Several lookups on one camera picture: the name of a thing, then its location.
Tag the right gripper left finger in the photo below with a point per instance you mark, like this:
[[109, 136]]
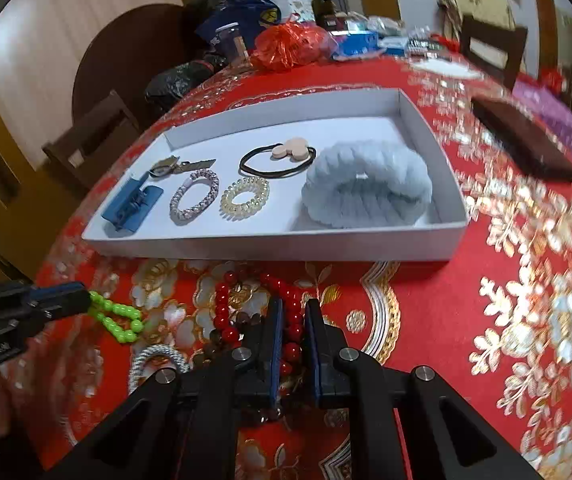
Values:
[[265, 339]]

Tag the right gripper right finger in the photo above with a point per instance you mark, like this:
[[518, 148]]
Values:
[[325, 385]]

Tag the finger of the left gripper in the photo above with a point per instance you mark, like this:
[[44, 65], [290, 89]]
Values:
[[59, 301]]

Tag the blue hair claw clip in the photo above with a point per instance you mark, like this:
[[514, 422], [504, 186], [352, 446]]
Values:
[[132, 204]]

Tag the light blue fluffy wristband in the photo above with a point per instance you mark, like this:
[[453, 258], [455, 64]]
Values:
[[369, 184]]

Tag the metal watch band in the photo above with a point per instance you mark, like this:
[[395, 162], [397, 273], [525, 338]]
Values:
[[174, 165]]

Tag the black hair tie pink charm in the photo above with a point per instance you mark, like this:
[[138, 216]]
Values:
[[289, 158]]

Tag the dark wooden chair left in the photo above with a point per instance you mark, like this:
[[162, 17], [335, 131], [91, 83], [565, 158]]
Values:
[[87, 150]]

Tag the dark wooden chair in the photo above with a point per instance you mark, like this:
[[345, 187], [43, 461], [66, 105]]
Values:
[[509, 42], [87, 150]]

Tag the white shallow box tray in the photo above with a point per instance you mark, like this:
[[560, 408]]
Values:
[[221, 214]]

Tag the red floral tablecloth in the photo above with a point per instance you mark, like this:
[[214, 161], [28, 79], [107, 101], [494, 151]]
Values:
[[495, 321]]

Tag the black plastic bag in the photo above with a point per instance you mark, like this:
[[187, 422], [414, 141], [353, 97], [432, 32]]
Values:
[[172, 85]]

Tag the round brown tabletop leaning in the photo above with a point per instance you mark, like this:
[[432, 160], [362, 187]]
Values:
[[126, 54]]

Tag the brown leather wallet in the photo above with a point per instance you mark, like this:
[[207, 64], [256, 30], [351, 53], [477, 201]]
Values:
[[527, 143]]

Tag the red plastic bag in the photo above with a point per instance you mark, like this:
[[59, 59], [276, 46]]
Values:
[[290, 45]]

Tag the white paper sheet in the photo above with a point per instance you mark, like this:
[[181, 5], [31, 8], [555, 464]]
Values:
[[449, 69]]

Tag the blue tissue box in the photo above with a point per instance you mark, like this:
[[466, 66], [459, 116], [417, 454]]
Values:
[[352, 43]]

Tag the blue bag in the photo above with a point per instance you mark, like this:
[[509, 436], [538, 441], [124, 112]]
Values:
[[252, 17]]

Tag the dark wine bottle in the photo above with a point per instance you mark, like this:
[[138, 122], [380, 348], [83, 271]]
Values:
[[325, 15]]

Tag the purple tablecloth side table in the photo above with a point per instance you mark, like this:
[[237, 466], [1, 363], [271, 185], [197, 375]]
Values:
[[546, 107]]

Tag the dark wooden chair far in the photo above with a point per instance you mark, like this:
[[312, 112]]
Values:
[[509, 42]]

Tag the beige floral cloth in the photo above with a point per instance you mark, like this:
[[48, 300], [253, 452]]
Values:
[[495, 12]]

